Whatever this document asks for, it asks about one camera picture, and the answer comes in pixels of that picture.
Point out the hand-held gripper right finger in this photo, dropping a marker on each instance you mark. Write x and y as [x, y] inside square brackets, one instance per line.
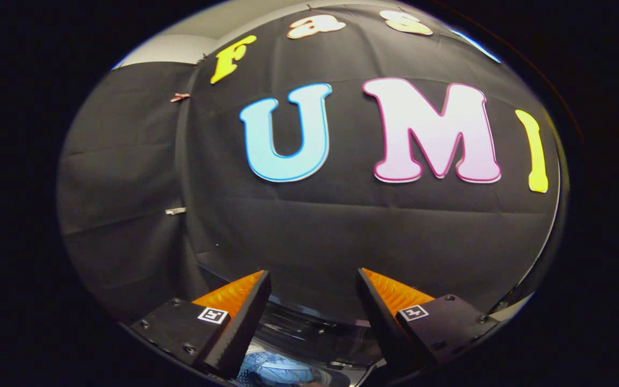
[382, 322]

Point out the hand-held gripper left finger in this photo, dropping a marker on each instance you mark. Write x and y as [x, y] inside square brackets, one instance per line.
[239, 322]

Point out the light blue shirt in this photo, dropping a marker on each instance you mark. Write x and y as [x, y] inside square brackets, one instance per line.
[277, 373]

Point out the black backdrop cloth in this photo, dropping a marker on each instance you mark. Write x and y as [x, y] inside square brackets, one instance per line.
[342, 231]

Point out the silver backdrop clip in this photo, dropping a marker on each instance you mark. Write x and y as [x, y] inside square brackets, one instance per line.
[175, 210]

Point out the copper backdrop clip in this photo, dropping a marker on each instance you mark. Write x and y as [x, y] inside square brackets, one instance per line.
[180, 97]

